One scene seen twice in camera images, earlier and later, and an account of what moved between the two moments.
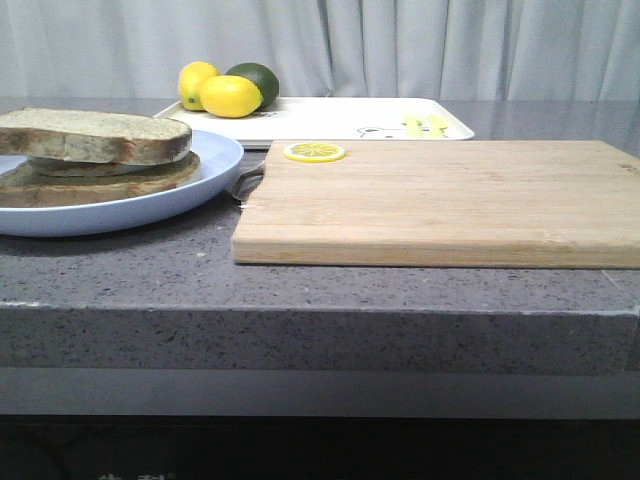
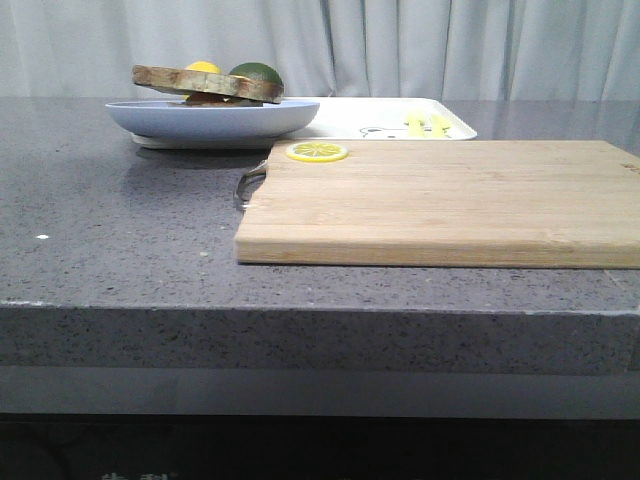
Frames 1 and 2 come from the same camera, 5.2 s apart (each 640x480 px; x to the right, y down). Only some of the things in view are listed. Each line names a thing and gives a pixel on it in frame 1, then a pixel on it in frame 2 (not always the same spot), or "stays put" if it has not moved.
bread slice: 22,187 -> 219,100
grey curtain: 478,49 stays put
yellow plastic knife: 437,125 stays put
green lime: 264,78 stays put
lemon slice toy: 314,152 stays put
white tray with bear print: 335,119 stays put
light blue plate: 220,161 -> 187,126
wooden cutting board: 497,204 stays put
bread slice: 77,135 -> 182,79
